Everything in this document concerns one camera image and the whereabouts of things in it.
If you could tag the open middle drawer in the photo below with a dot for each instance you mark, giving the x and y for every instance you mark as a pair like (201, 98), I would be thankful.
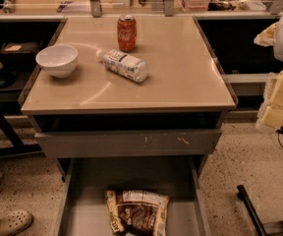
(84, 209)

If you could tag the black metal floor bar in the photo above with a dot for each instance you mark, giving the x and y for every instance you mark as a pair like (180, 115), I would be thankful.
(244, 197)

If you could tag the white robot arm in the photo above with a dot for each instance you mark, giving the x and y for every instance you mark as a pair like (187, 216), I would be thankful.
(278, 43)

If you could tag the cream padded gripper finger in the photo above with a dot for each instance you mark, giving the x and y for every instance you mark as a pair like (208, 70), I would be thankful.
(266, 37)
(270, 114)

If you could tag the black box with label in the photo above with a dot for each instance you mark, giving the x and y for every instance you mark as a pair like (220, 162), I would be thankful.
(31, 47)

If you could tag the white bowl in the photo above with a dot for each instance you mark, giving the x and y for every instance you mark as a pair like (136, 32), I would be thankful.
(58, 61)

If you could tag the red soda can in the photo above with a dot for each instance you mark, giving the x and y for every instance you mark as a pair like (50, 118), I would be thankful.
(127, 33)

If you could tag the closed top drawer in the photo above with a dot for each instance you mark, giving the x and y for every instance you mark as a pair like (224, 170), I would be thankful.
(128, 143)

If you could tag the clear plastic water bottle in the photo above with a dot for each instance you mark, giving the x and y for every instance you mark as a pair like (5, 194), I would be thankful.
(123, 64)

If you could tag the grey drawer cabinet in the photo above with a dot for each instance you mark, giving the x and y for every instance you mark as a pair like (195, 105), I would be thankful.
(185, 88)

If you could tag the white clog shoe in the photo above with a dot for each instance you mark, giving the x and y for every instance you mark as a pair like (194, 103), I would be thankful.
(15, 222)

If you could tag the left metal post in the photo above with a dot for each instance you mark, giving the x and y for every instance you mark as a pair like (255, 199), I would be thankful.
(95, 7)

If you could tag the brown chip bag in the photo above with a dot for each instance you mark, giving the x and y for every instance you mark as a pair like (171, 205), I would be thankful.
(137, 211)

